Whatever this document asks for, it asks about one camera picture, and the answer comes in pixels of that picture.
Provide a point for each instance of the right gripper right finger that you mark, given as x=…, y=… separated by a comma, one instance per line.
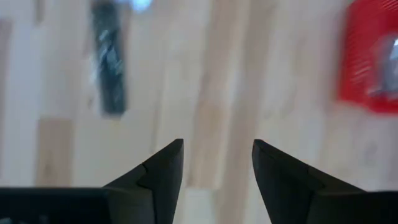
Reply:
x=311, y=202

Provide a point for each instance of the black comb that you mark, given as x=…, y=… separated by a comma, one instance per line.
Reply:
x=109, y=62

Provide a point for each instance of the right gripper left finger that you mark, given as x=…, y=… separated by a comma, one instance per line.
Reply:
x=124, y=205

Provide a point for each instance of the red plastic basket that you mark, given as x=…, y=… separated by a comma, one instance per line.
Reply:
x=357, y=62

